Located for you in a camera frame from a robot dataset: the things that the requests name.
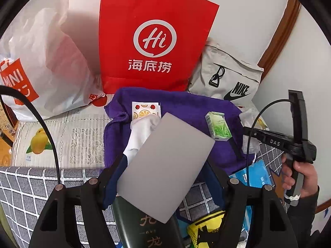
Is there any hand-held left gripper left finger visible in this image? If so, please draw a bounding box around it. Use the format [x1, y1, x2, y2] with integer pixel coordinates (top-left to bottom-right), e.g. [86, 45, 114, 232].
[28, 155, 129, 248]

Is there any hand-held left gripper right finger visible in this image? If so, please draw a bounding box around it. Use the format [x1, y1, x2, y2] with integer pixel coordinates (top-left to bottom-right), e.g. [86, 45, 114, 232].
[200, 160, 299, 248]

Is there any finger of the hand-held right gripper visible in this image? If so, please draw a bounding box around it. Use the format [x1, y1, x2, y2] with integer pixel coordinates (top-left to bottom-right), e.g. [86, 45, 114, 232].
[243, 126, 261, 141]

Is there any clear plastic bag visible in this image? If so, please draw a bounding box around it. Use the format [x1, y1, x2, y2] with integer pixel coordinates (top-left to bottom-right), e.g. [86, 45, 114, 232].
[242, 108, 261, 155]

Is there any grey card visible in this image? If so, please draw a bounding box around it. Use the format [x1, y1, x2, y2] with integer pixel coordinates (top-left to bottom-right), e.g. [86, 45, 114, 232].
[112, 112, 216, 248]

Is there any white sock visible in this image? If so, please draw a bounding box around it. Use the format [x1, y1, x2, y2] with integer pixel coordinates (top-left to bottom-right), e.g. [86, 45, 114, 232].
[124, 115, 162, 161]

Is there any fruit print wipe packet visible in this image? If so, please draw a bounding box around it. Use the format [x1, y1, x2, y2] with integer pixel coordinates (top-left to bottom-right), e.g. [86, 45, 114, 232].
[131, 101, 162, 120]

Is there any person's right forearm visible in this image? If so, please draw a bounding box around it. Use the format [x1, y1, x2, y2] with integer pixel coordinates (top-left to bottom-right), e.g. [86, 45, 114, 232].
[286, 186, 331, 248]

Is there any person's right hand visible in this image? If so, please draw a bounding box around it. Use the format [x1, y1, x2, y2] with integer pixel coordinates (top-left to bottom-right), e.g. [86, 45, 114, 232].
[281, 154, 319, 199]

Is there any blue tissue pack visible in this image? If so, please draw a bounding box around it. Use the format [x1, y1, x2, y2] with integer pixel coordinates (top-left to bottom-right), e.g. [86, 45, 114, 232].
[230, 159, 275, 188]

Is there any yellow black mesh pouch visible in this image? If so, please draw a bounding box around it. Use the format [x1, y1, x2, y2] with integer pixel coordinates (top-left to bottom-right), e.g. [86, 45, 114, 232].
[187, 210, 227, 248]

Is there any lemon print mat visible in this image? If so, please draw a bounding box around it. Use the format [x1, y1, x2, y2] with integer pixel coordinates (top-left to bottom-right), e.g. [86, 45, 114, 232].
[12, 101, 271, 169]

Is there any purple towel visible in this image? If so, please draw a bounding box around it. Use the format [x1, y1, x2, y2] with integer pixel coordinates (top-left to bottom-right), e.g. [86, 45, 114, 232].
[103, 87, 244, 179]

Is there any white plastic shopping bag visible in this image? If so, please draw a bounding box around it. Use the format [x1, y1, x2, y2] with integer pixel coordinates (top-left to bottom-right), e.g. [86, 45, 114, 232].
[0, 6, 107, 121]

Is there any red paper bag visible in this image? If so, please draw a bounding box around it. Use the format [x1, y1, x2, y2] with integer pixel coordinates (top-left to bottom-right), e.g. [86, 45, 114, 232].
[99, 0, 220, 95]

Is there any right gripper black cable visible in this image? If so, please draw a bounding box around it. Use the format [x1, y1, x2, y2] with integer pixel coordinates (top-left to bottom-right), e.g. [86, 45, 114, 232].
[246, 99, 294, 188]

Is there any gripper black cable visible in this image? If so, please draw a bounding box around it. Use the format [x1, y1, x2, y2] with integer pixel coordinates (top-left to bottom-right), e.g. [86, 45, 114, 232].
[246, 99, 294, 188]
[0, 85, 62, 186]

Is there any grey Nike drawstring bag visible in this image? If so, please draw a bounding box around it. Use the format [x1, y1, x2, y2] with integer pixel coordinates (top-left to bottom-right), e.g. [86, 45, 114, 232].
[188, 37, 264, 106]

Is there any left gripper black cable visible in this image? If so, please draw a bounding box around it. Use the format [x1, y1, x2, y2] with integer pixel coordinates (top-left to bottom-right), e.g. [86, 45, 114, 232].
[0, 85, 62, 186]

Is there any brown wooden door frame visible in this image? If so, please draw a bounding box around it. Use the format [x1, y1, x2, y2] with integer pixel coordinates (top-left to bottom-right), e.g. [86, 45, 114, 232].
[257, 0, 302, 70]

